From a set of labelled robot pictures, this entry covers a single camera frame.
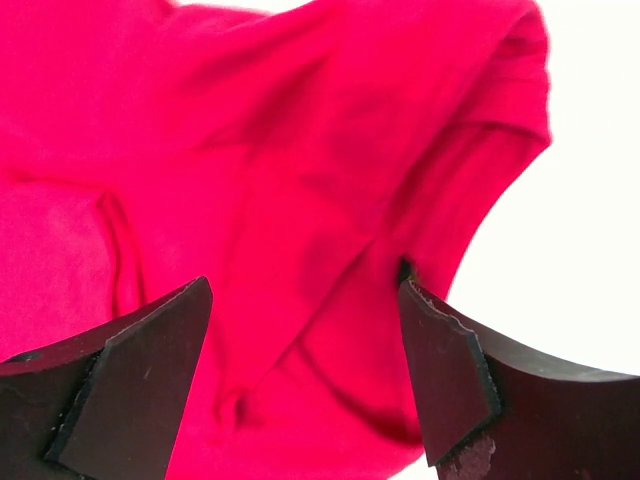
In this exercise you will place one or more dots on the bright red t shirt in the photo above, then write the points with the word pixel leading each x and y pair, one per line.
pixel 295 160

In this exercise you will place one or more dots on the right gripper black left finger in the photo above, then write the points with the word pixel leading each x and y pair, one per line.
pixel 106 403

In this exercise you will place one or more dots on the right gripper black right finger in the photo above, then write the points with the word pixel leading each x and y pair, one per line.
pixel 490 407

